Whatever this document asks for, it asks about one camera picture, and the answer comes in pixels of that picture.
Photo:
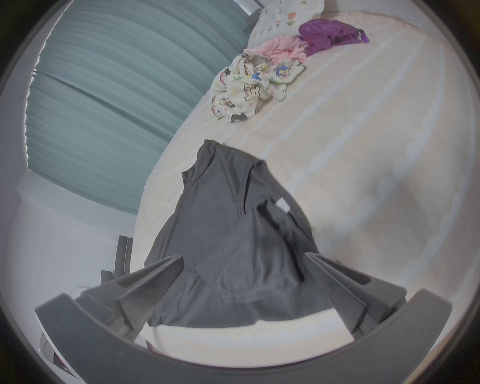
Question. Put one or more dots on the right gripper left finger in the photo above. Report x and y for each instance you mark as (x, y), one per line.
(142, 296)

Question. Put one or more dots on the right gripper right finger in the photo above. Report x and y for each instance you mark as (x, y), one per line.
(348, 303)

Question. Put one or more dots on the black T-shirt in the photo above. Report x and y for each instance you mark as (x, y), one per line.
(232, 243)

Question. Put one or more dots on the bed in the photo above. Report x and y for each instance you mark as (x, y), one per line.
(375, 150)

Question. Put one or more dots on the black chest of drawers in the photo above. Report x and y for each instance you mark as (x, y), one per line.
(123, 258)

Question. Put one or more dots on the white printed garment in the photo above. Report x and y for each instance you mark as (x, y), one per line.
(240, 90)

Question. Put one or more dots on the pink garment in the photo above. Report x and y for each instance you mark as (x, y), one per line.
(285, 47)

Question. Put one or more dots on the purple garment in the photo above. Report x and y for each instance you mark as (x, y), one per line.
(322, 33)

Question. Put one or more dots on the white printed pillow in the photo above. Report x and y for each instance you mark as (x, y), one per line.
(277, 18)

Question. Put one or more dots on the grey bedside table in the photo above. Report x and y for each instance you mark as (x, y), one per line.
(255, 9)

